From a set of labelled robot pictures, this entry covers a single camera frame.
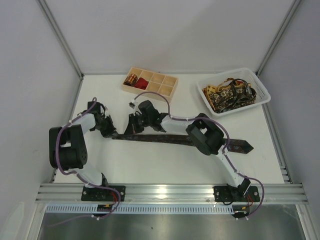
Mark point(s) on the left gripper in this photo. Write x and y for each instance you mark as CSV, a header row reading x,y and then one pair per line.
x,y
106,126

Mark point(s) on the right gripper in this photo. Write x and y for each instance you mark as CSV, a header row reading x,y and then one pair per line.
x,y
133,122

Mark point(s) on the brown blue-flowered tie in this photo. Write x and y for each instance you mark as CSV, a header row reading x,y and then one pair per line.
x,y
235,145

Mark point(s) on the white plastic basket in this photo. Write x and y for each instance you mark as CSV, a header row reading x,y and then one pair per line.
x,y
246,74

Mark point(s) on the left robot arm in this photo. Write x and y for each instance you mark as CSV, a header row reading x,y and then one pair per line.
x,y
67,147

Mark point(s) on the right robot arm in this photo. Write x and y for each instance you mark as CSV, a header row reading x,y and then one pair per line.
x,y
206,135

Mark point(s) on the rolled red tie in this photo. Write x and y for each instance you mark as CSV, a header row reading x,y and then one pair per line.
x,y
141,84

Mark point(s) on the wooden compartment box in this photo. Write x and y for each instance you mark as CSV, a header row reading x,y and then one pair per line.
x,y
159,83

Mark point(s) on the rolled brown patterned tie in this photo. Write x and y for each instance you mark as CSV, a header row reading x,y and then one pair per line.
x,y
131,80

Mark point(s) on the yellow patterned tie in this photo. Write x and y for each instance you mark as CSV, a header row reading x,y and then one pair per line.
x,y
222,95

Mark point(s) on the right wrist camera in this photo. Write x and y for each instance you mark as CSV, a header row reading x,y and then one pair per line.
x,y
133,104

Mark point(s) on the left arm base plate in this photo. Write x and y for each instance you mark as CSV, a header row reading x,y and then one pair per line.
x,y
92,194

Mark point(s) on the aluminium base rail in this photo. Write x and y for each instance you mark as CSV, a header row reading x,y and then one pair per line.
x,y
274,194

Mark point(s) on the white slotted cable duct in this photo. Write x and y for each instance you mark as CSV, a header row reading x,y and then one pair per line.
x,y
163,209

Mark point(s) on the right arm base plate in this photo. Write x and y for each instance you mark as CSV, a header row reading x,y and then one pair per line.
x,y
227,194

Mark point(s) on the left aluminium frame post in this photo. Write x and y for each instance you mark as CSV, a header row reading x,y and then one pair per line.
x,y
49,16

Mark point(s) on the aluminium frame post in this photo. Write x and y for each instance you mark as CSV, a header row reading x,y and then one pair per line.
x,y
290,14
49,16

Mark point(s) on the right aluminium frame post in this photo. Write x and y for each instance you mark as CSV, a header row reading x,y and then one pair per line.
x,y
290,14

